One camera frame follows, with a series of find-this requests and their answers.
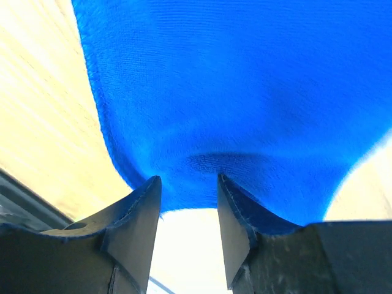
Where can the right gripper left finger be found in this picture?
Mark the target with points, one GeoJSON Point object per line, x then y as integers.
{"type": "Point", "coordinates": [108, 252]}

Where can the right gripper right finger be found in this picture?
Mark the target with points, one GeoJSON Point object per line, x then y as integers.
{"type": "Point", "coordinates": [241, 220]}

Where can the blue towel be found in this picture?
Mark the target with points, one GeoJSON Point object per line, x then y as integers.
{"type": "Point", "coordinates": [283, 97]}

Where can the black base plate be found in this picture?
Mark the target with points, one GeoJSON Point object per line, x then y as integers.
{"type": "Point", "coordinates": [21, 206]}

